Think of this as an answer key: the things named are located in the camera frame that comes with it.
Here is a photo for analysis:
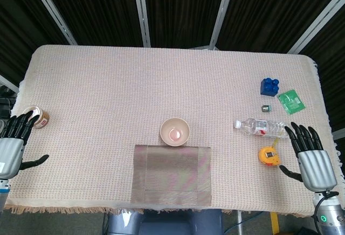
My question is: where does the dark pleated curtain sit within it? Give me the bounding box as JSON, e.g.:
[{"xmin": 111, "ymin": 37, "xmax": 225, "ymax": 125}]
[{"xmin": 0, "ymin": 0, "xmax": 345, "ymax": 139}]

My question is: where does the blue floor cable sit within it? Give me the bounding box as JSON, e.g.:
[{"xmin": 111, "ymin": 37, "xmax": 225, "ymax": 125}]
[{"xmin": 225, "ymin": 210, "xmax": 270, "ymax": 235}]

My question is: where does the blue toy building block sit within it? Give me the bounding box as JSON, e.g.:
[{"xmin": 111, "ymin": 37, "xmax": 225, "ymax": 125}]
[{"xmin": 260, "ymin": 77, "xmax": 280, "ymax": 96}]

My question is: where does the yellow tape measure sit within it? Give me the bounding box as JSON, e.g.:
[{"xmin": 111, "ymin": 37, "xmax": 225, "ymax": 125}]
[{"xmin": 258, "ymin": 137, "xmax": 281, "ymax": 167}]

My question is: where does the green sachet packet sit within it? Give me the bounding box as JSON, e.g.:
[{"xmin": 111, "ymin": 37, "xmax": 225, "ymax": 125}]
[{"xmin": 277, "ymin": 89, "xmax": 307, "ymax": 115}]

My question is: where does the left black-fingered robot hand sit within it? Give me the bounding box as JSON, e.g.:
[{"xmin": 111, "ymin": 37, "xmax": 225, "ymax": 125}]
[{"xmin": 0, "ymin": 112, "xmax": 50, "ymax": 179}]

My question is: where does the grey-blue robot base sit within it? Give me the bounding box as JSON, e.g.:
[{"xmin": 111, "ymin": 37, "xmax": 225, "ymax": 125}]
[{"xmin": 107, "ymin": 209, "xmax": 224, "ymax": 235}]

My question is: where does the brown woven placemat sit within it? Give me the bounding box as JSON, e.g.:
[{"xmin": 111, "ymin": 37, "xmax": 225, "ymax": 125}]
[{"xmin": 130, "ymin": 144, "xmax": 212, "ymax": 201}]

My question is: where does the pink woven tablecloth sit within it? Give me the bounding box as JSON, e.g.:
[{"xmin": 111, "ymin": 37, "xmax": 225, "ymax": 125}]
[{"xmin": 0, "ymin": 44, "xmax": 342, "ymax": 217}]

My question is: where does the small brown jar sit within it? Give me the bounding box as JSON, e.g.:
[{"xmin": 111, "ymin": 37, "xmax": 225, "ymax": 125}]
[{"xmin": 22, "ymin": 106, "xmax": 51, "ymax": 129}]

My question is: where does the white frame post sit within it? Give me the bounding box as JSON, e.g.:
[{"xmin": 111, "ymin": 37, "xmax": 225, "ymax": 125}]
[
  {"xmin": 209, "ymin": 0, "xmax": 238, "ymax": 49},
  {"xmin": 0, "ymin": 73, "xmax": 20, "ymax": 94},
  {"xmin": 131, "ymin": 0, "xmax": 151, "ymax": 48},
  {"xmin": 25, "ymin": 0, "xmax": 78, "ymax": 46},
  {"xmin": 287, "ymin": 0, "xmax": 345, "ymax": 54}
]

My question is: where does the right black-fingered robot hand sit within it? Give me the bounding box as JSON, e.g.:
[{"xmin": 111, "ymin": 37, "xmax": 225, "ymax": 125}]
[{"xmin": 279, "ymin": 121, "xmax": 338, "ymax": 192}]

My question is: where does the light brown bowl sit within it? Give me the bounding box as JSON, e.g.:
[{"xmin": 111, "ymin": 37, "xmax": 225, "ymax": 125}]
[{"xmin": 160, "ymin": 117, "xmax": 191, "ymax": 147}]

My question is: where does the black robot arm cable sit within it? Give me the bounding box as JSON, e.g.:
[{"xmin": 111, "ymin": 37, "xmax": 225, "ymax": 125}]
[{"xmin": 314, "ymin": 191, "xmax": 340, "ymax": 217}]

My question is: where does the clear plastic water bottle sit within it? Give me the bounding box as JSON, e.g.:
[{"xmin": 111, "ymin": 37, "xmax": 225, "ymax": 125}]
[{"xmin": 233, "ymin": 118, "xmax": 291, "ymax": 140}]

